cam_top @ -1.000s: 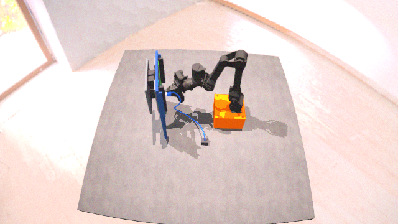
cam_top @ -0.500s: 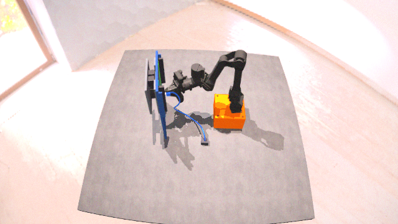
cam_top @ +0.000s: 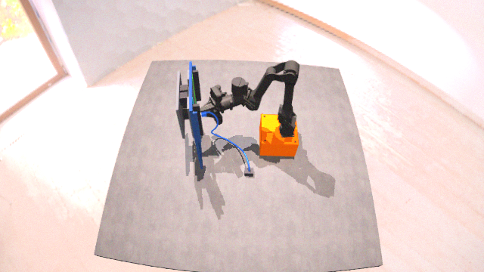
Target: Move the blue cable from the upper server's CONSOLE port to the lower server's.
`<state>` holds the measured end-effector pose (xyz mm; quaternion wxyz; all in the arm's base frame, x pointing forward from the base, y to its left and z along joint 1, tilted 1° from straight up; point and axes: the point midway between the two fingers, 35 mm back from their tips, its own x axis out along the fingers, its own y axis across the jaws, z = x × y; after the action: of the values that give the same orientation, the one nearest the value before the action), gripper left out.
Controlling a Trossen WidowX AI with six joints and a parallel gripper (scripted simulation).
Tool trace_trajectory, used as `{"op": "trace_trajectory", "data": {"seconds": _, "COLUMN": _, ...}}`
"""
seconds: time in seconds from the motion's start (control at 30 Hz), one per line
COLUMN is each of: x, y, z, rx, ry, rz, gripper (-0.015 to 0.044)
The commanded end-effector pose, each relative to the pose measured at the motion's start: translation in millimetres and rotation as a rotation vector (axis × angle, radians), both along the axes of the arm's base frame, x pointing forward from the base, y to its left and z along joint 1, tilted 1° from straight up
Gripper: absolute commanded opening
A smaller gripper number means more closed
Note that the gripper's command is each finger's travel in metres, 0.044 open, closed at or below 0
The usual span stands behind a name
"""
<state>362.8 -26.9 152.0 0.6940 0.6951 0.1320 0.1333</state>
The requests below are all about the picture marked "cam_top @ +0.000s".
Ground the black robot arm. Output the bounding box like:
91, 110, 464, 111
231, 60, 299, 138

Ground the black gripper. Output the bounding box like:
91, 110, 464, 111
200, 87, 235, 125

